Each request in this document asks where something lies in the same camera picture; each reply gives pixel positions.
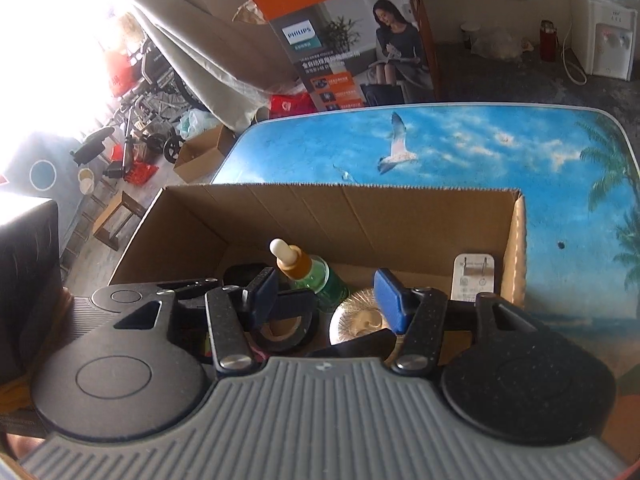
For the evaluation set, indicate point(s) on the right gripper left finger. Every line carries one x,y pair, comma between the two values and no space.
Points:
206,322

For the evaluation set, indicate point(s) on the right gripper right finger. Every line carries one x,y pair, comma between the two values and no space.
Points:
499,369

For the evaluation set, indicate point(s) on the white USB wall charger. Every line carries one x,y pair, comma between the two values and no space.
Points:
473,274

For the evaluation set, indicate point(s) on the black electrical tape roll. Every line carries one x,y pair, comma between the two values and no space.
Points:
283,337

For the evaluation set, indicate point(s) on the gold-lid dark green jar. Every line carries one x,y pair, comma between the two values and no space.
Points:
359,328

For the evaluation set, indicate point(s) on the green dropper bottle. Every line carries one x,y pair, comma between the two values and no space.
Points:
310,272

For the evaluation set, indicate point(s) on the person's left hand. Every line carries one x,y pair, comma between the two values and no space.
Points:
19,446

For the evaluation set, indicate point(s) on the small wooden stool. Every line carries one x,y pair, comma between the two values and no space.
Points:
120,210

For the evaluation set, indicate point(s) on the blue patterned cushion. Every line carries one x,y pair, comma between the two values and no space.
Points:
43,166

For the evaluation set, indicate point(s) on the black oval small object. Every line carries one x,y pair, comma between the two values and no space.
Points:
251,276

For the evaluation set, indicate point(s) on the brown cardboard box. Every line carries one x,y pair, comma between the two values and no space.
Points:
198,231

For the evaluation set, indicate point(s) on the small cardboard box on floor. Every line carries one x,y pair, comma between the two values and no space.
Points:
202,155

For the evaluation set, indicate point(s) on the wheelchair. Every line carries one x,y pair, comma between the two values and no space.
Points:
151,109

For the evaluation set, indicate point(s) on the red plastic bag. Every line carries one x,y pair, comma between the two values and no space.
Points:
288,105

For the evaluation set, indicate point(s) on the white plastic bag on floor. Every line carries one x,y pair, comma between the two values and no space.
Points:
499,44

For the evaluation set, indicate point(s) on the red thermos bottle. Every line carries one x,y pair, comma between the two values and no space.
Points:
548,41

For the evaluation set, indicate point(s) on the beige curtain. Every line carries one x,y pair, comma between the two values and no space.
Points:
233,68

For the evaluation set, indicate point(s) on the white water dispenser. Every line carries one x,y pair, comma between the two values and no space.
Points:
603,35

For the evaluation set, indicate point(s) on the orange Philips product box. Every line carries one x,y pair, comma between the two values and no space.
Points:
357,53

